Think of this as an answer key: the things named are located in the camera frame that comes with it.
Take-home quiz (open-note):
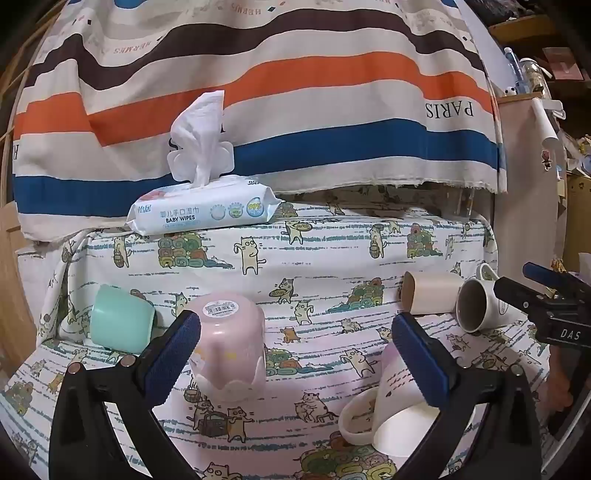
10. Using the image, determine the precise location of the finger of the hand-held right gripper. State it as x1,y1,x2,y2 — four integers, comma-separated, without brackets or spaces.
493,276,557,320
523,261,591,301

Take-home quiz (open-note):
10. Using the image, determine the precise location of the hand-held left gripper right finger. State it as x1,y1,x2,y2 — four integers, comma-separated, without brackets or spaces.
390,311,543,480

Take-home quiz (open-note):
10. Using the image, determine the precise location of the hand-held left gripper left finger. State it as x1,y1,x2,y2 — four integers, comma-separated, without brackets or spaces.
48,308,204,480

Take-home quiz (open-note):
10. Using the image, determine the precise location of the white mug with dark interior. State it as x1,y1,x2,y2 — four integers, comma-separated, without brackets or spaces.
455,263,520,334

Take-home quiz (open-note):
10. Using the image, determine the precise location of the white mug with pink print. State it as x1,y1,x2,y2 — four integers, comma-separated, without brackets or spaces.
338,340,476,460

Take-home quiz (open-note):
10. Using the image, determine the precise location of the pink plastic cup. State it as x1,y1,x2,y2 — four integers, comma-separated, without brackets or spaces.
185,292,267,402

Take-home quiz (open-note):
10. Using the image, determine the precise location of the mint green plastic cup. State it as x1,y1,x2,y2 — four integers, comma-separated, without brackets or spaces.
89,284,156,355

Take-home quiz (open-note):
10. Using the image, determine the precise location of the beige cup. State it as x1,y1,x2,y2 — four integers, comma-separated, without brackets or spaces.
399,271,466,315

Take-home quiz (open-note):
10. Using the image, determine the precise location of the beige cabinet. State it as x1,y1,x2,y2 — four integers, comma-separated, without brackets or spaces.
495,91,570,282

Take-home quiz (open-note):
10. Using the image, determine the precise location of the clear plastic container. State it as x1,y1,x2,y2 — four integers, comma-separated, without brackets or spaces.
442,184,476,219

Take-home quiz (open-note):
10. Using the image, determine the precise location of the cat printed cloth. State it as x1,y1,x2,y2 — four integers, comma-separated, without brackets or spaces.
0,185,561,480

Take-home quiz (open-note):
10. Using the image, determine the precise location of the baby wipes pack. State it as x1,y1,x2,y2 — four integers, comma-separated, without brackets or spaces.
126,90,282,237

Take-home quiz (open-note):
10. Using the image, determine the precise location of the white paper sheet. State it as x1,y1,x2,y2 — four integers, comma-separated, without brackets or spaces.
530,98,567,152

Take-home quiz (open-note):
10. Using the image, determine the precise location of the clear jar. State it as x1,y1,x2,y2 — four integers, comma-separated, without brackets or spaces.
519,57,550,94

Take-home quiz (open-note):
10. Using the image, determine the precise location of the bottle with blue cap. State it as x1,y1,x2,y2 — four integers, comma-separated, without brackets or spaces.
503,47,528,95

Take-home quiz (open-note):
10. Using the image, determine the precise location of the brown box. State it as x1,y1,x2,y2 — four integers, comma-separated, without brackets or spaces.
542,45,583,80

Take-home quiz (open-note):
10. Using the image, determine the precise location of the striped cloth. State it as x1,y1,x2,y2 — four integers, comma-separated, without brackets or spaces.
10,0,509,243

